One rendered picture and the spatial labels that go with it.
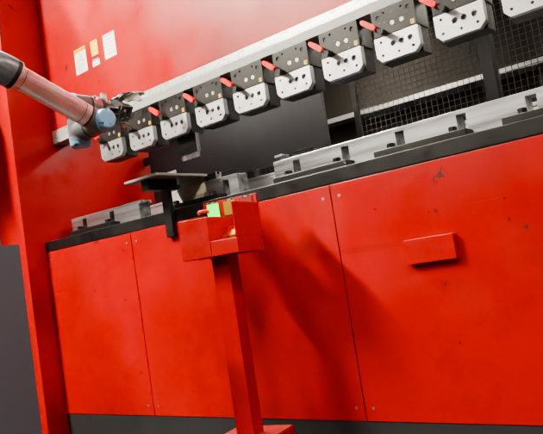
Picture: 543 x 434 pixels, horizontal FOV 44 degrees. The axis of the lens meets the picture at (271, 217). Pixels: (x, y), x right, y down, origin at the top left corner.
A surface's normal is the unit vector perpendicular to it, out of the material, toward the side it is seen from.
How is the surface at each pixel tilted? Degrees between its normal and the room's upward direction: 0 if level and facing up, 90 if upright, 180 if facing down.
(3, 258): 90
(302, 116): 90
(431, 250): 90
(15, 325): 90
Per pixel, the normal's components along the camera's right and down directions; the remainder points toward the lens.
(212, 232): 0.88, -0.17
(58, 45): -0.62, 0.04
